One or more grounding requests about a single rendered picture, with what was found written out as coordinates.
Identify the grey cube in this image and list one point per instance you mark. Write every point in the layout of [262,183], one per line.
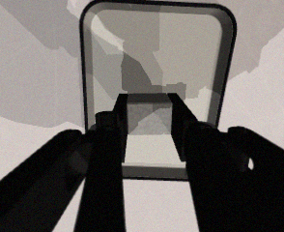
[149,113]

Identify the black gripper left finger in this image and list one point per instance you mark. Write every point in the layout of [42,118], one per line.
[35,194]

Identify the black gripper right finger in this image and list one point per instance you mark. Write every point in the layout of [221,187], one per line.
[223,187]

